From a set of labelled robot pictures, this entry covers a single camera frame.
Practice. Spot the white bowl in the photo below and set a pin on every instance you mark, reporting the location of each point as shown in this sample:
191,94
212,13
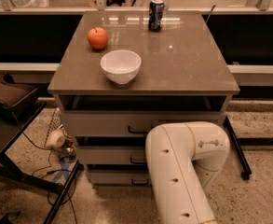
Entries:
121,66

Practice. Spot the brown pouch on table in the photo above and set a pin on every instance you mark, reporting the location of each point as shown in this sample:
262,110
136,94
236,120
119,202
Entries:
15,98

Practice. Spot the red apple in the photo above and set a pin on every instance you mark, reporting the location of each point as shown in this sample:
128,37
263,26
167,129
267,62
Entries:
97,38

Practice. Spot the black side table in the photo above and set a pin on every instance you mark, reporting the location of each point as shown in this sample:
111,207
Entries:
10,130

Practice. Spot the wire mesh basket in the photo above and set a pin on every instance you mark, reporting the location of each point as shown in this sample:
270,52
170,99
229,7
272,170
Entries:
67,150

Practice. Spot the white round device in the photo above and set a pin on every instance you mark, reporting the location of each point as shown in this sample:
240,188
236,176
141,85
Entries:
56,139

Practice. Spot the dark soda can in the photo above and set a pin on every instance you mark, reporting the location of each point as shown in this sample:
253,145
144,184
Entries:
156,9

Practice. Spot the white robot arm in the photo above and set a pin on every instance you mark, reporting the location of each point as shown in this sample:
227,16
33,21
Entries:
183,159

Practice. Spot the black metal frame leg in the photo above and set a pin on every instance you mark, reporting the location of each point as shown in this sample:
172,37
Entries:
246,171

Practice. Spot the grey drawer cabinet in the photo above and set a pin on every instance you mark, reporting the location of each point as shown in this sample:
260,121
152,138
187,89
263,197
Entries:
182,68

